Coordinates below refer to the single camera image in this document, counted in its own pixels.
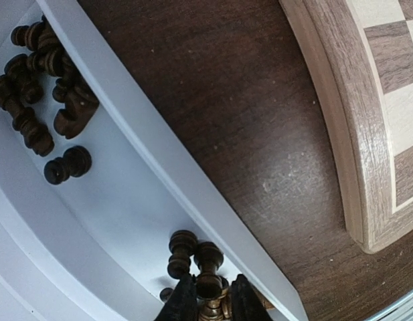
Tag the white plastic divided tray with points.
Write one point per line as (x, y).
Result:
(97, 247)

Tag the dark knight chess piece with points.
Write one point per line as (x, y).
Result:
(79, 107)

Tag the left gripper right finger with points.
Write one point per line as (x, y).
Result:
(246, 305)

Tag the dark chess pieces lower pile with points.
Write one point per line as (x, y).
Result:
(182, 246)

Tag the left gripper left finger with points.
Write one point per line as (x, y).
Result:
(182, 303)

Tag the dark chess pieces upper pile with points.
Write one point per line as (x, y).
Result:
(20, 86)

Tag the dark pawn lying alone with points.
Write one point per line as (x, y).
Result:
(75, 162)

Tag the dark chess pieces pile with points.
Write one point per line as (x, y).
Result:
(20, 86)
(182, 246)

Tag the wooden chess board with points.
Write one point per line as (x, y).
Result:
(360, 57)

